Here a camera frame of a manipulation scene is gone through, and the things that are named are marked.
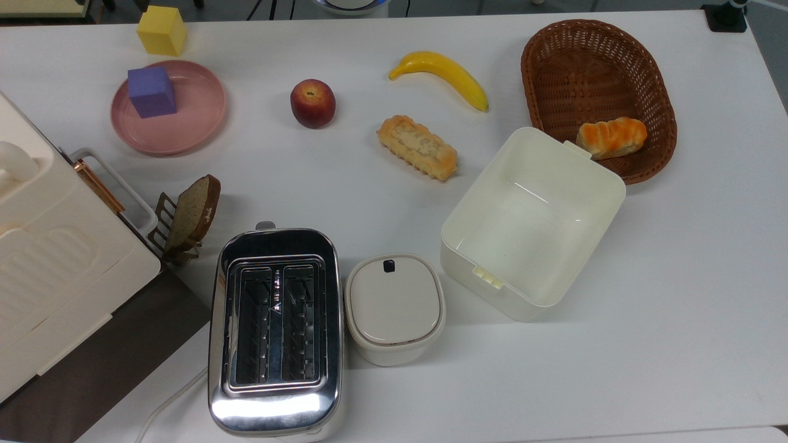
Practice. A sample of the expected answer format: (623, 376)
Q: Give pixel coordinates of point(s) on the purple cube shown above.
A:
(152, 92)

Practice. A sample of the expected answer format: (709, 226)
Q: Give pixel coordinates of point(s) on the orange striped bread roll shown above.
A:
(612, 138)

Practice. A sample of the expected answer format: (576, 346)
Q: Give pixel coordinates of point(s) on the red apple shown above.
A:
(313, 104)

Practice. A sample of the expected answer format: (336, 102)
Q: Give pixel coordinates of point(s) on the pink plate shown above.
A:
(197, 117)

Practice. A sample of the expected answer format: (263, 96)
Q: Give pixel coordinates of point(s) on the small cream lidded container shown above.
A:
(394, 304)

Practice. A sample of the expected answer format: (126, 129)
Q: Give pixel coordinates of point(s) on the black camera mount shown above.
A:
(725, 18)

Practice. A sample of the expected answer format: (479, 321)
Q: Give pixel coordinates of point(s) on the black tripod legs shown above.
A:
(271, 7)

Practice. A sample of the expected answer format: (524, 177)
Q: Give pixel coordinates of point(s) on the silver two-slot toaster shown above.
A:
(277, 406)

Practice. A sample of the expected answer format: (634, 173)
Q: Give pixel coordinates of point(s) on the brown bread slice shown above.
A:
(194, 212)

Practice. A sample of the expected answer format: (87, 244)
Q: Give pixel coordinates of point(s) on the beige cardboard box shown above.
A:
(37, 6)

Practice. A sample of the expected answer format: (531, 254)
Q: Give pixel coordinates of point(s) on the yellow banana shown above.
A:
(440, 71)

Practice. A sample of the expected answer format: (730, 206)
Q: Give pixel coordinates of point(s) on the yellow cube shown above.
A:
(161, 32)

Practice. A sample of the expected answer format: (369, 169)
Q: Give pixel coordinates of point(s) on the brown wicker basket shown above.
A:
(591, 74)

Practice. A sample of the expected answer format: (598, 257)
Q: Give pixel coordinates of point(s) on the cream open plastic box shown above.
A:
(529, 227)

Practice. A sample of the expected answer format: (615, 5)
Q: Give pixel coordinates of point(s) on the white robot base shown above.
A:
(351, 5)

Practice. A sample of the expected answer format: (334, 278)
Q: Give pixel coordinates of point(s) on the long crumb-topped bread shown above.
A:
(417, 147)

